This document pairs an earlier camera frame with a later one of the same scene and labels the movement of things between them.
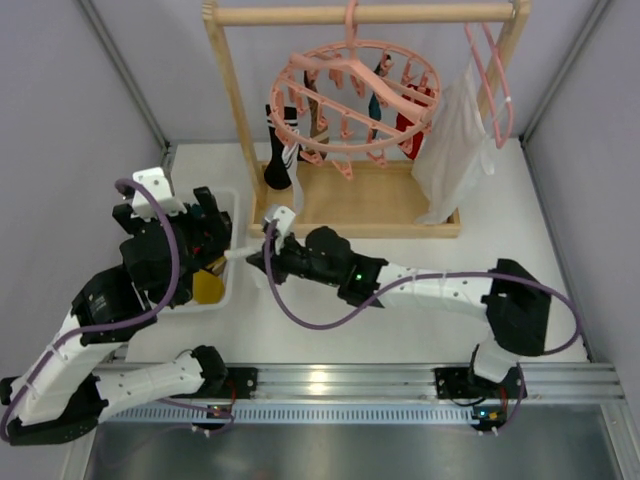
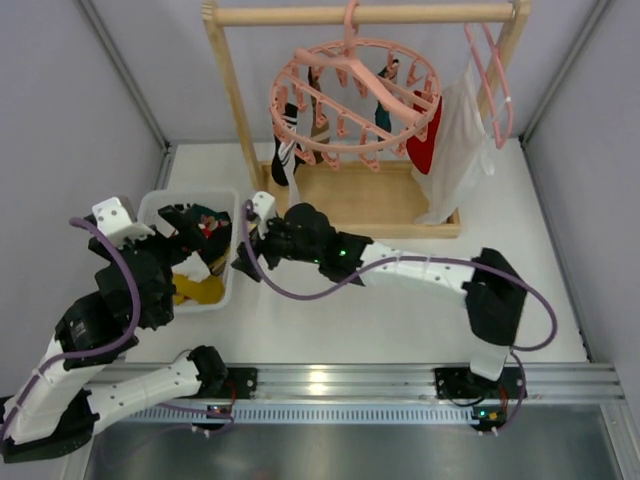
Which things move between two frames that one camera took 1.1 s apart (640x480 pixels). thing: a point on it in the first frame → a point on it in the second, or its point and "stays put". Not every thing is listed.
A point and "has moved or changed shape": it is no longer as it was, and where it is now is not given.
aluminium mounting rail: (266, 384) stays put
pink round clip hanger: (353, 98) stays put
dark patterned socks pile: (211, 222) stays put
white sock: (244, 281) has moved or changed shape
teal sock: (374, 105) → (383, 123)
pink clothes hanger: (489, 87) stays put
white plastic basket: (226, 199) stays put
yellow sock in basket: (208, 288) stays put
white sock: (290, 153) has moved or changed shape
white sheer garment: (455, 148) stays put
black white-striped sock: (282, 121) has moved or changed shape
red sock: (411, 147) → (419, 151)
